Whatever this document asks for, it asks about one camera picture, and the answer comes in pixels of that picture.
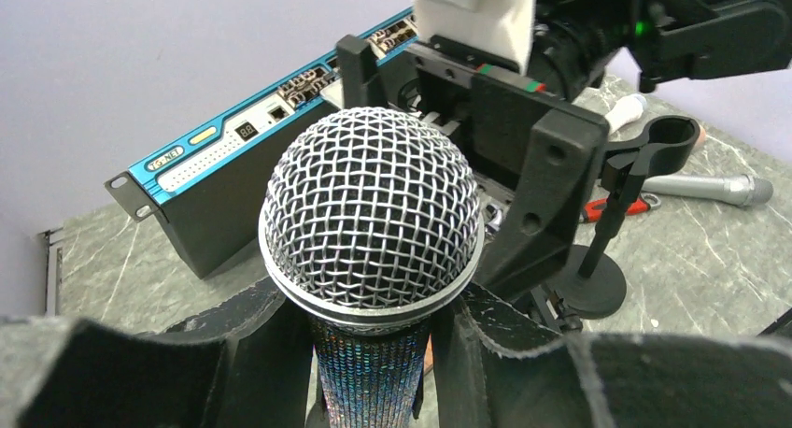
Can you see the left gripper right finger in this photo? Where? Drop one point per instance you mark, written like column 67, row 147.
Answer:
column 495, row 367

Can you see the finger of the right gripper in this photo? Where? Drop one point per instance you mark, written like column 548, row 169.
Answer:
column 563, row 154

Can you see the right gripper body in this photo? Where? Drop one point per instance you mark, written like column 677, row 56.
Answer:
column 498, row 115

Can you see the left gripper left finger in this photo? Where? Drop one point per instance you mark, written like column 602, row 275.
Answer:
column 243, row 363

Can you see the white microphone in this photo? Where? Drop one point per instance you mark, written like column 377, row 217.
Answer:
column 626, row 110

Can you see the black clamp mic stand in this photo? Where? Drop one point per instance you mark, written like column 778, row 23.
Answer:
column 591, row 284

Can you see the glitter microphone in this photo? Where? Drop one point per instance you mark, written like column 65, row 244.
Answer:
column 371, row 223

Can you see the silver microphone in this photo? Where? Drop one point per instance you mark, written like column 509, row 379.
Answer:
column 739, row 191

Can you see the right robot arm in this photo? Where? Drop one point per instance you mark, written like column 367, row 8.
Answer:
column 669, row 39

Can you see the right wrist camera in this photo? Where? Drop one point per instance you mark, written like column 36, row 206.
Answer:
column 499, row 27

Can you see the blue network switch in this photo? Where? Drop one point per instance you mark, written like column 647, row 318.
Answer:
column 205, row 188

